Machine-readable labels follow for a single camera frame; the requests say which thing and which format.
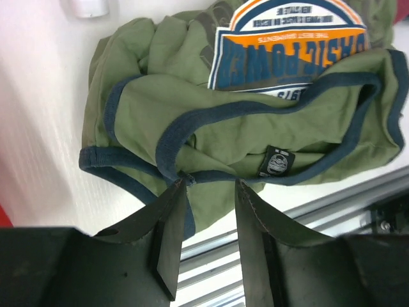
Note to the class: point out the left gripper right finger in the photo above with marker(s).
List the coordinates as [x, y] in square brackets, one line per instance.
[262, 230]

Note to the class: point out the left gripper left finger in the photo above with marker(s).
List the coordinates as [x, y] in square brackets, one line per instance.
[142, 252]

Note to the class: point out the green tank top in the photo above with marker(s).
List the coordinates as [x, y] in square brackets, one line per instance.
[273, 92]

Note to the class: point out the maroon tank top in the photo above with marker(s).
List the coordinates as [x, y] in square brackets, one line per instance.
[402, 10]

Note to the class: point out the red plastic bin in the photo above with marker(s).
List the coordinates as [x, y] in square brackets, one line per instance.
[5, 221]

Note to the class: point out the metal clothes rack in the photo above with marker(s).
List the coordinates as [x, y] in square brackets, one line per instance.
[88, 9]

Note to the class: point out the aluminium mounting rail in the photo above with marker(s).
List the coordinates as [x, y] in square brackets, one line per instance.
[349, 248]

